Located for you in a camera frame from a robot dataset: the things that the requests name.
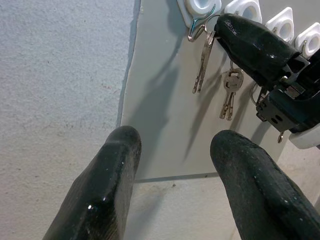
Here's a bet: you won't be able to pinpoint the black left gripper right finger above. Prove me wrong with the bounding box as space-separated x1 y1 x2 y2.
209 129 320 240

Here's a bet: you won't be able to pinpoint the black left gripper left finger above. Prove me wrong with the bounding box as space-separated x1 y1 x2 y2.
41 125 143 240

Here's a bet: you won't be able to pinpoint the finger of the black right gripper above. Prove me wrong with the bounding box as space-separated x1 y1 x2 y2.
214 12 302 88

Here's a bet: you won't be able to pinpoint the silver keys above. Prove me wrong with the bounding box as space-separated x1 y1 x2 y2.
191 13 223 94

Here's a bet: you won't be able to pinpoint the silver key bunch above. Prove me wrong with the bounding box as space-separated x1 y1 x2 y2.
218 60 245 122

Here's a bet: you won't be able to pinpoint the white wall hook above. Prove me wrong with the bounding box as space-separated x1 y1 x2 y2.
294 21 320 58
223 0 263 24
175 0 223 43
264 6 294 43

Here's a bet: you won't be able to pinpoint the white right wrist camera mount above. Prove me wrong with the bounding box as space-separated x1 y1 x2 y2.
288 123 320 150

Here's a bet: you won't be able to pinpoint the grey wall board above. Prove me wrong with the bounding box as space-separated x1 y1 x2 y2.
115 0 320 181

